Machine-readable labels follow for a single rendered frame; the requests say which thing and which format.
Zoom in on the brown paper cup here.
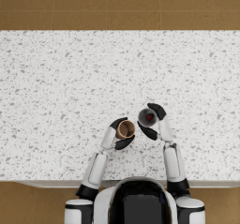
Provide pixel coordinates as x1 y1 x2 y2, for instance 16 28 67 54
115 119 137 141

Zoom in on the grey cup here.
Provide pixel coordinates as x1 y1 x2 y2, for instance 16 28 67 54
137 107 159 128

